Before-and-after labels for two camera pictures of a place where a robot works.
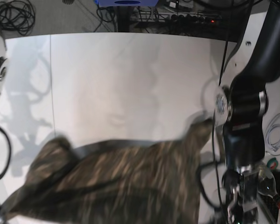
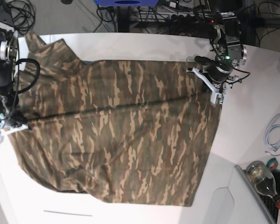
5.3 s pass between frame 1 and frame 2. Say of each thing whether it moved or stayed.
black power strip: stayed
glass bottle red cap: stayed
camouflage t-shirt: moved
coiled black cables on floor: stayed
